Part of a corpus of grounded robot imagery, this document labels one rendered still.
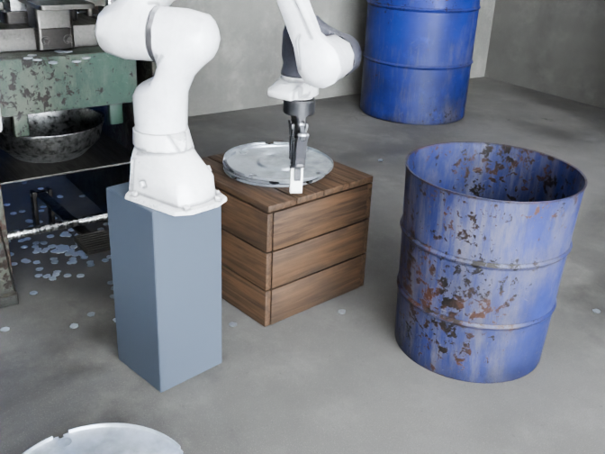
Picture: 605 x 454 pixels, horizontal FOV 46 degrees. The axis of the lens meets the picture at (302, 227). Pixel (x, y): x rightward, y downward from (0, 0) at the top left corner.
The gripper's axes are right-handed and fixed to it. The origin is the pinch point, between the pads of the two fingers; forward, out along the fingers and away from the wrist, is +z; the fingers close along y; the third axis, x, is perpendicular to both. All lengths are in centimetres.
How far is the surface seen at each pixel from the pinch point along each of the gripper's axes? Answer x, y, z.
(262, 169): 5.7, 17.0, 3.6
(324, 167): -11.4, 17.8, 3.6
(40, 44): 62, 41, -24
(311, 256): -6.7, 8.1, 25.4
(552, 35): -211, 253, 7
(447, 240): -29.8, -25.6, 5.9
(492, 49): -193, 294, 23
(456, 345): -34, -28, 32
